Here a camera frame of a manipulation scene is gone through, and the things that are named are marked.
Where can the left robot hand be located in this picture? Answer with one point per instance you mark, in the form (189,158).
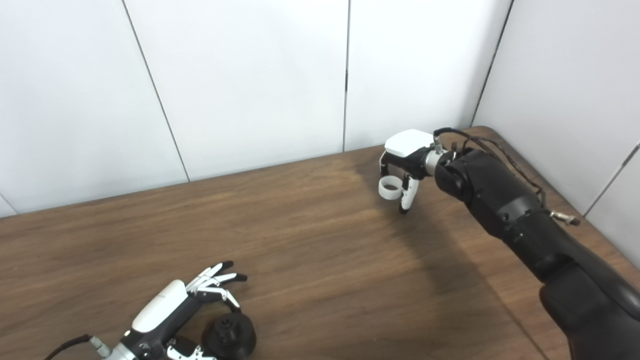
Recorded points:
(157,302)

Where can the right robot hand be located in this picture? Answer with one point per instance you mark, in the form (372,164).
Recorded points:
(407,142)

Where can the round black part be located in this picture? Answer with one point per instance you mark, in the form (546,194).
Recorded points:
(230,337)

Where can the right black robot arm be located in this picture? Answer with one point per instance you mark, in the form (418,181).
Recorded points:
(525,225)

